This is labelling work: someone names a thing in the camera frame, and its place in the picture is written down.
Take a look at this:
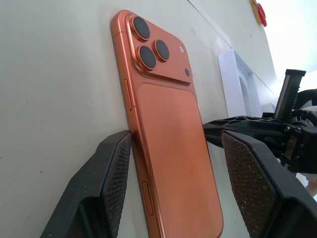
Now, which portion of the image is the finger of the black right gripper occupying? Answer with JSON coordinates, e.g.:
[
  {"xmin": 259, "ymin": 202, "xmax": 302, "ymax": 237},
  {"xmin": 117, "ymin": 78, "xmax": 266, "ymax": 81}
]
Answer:
[
  {"xmin": 274, "ymin": 69, "xmax": 307, "ymax": 118},
  {"xmin": 203, "ymin": 116, "xmax": 292, "ymax": 155}
]

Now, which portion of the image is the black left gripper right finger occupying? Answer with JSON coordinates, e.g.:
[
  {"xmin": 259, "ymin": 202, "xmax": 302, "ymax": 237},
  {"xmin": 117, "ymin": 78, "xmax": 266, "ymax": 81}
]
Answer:
[{"xmin": 220, "ymin": 129, "xmax": 317, "ymax": 238}]

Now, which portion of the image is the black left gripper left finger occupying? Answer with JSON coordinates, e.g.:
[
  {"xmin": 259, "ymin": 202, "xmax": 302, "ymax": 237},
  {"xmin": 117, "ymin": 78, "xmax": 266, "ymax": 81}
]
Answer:
[{"xmin": 40, "ymin": 129, "xmax": 132, "ymax": 238}]

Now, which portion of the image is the orange smartphone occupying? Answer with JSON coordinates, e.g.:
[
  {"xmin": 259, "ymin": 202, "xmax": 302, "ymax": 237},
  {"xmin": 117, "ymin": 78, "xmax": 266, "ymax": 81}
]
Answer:
[{"xmin": 110, "ymin": 9, "xmax": 224, "ymax": 238}]

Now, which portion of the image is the white phone box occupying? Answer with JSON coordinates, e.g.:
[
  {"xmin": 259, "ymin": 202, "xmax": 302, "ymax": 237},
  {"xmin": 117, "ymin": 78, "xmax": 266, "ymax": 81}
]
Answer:
[{"xmin": 217, "ymin": 49, "xmax": 263, "ymax": 117}]

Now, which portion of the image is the red and yellow object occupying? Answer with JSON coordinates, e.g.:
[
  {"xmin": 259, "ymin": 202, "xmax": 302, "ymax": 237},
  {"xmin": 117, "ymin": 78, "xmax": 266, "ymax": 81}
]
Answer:
[{"xmin": 250, "ymin": 0, "xmax": 269, "ymax": 27}]

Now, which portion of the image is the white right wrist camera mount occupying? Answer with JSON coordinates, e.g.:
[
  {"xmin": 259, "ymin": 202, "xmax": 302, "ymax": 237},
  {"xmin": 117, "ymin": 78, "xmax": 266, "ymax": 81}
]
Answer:
[{"xmin": 303, "ymin": 98, "xmax": 317, "ymax": 115}]

